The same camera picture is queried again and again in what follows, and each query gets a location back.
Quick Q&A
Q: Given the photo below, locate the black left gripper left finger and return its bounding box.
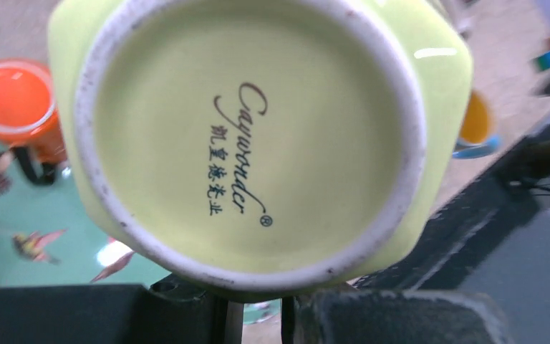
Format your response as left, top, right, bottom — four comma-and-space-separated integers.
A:
0, 275, 228, 343

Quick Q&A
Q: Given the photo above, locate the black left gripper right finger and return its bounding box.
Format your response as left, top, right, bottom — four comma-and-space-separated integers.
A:
281, 288, 515, 344

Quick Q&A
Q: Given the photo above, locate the lime green mug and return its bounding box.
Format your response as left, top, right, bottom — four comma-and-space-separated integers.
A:
47, 1, 473, 302

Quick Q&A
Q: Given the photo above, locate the blue butterfly mug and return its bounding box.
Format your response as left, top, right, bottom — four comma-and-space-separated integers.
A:
452, 89, 501, 160

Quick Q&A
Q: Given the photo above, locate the orange mug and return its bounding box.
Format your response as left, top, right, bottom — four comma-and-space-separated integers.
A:
0, 59, 67, 186

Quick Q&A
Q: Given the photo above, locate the green floral tray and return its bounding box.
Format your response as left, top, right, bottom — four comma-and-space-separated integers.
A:
0, 138, 281, 326

